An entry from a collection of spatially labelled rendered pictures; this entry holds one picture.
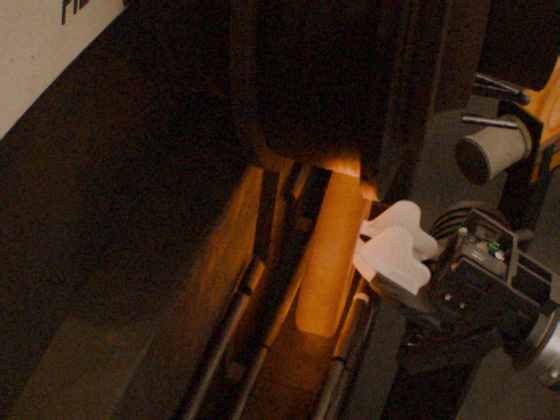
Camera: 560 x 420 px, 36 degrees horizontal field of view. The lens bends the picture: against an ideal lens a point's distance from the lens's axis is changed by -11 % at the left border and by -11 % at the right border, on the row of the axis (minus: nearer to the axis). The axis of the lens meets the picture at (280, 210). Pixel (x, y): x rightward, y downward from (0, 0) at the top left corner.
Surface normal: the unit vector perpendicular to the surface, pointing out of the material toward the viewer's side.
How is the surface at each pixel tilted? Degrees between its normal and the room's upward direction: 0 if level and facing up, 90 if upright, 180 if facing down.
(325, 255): 57
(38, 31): 90
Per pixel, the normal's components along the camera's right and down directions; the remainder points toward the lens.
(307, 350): 0.11, -0.76
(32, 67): 0.95, 0.27
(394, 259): -0.33, 0.56
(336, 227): -0.07, -0.25
